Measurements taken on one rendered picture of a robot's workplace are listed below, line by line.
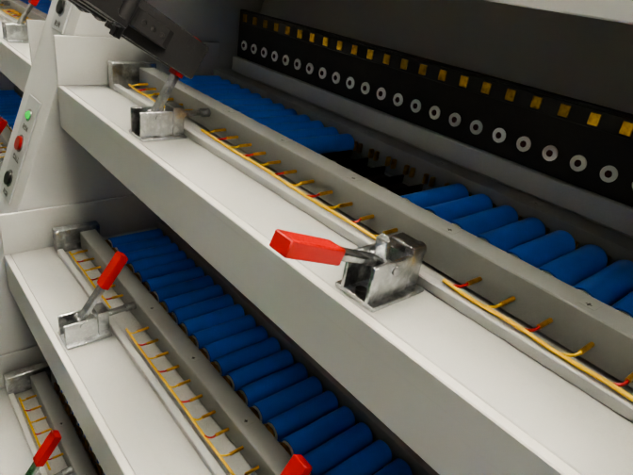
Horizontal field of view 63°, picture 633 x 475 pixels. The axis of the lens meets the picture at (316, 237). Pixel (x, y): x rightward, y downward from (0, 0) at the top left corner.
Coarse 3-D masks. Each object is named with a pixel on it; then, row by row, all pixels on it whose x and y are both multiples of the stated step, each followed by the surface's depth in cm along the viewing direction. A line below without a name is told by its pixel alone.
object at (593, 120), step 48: (240, 48) 62; (288, 48) 55; (336, 48) 49; (384, 48) 45; (432, 96) 42; (480, 96) 39; (528, 96) 36; (480, 144) 40; (576, 144) 35; (624, 144) 32; (624, 192) 33
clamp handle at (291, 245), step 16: (272, 240) 21; (288, 240) 21; (304, 240) 21; (320, 240) 23; (384, 240) 25; (288, 256) 21; (304, 256) 21; (320, 256) 22; (336, 256) 23; (352, 256) 24; (368, 256) 25; (384, 256) 26
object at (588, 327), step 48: (192, 96) 48; (240, 144) 42; (288, 144) 39; (336, 192) 35; (384, 192) 33; (432, 240) 30; (480, 240) 29; (480, 288) 28; (528, 288) 25; (576, 288) 25; (528, 336) 24; (576, 336) 24; (624, 336) 22; (624, 384) 21
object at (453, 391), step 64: (64, 64) 54; (128, 64) 56; (256, 64) 59; (64, 128) 55; (128, 128) 45; (192, 128) 48; (384, 128) 46; (192, 192) 36; (256, 192) 36; (576, 192) 35; (256, 256) 31; (320, 320) 27; (384, 320) 25; (448, 320) 26; (512, 320) 26; (384, 384) 24; (448, 384) 21; (512, 384) 22; (448, 448) 22; (512, 448) 20; (576, 448) 19
